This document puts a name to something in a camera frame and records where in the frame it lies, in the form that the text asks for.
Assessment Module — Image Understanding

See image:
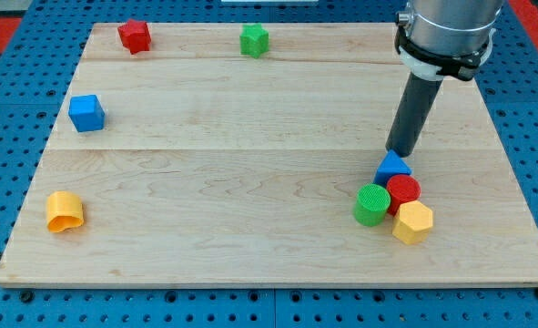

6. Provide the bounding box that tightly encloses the blue cube block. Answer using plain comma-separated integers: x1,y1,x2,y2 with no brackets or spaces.
68,95,106,132

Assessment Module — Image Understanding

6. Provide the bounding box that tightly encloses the light wooden board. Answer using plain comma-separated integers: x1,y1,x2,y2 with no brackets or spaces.
0,23,538,289

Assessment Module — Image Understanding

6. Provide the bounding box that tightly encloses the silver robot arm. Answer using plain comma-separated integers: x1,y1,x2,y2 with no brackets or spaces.
394,0,503,82

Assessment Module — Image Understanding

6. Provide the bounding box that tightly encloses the yellow hexagon block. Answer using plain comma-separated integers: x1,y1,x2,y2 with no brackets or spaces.
391,200,433,245

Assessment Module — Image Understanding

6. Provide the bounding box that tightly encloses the red star block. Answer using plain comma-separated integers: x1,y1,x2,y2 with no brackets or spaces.
117,18,151,55

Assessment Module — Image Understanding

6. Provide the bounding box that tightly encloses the red cylinder block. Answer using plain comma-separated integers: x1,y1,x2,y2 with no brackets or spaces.
386,174,421,215

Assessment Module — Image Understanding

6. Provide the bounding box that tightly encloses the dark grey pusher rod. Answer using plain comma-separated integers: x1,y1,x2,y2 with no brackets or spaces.
386,73,442,158

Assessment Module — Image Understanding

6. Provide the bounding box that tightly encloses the green star block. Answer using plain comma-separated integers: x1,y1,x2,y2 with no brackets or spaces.
239,23,269,58

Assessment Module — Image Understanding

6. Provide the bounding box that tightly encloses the green cylinder block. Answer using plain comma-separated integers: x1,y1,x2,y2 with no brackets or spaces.
353,183,391,227

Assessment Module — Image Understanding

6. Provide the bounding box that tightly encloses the blue triangle block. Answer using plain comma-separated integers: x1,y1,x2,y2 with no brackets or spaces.
373,150,412,187

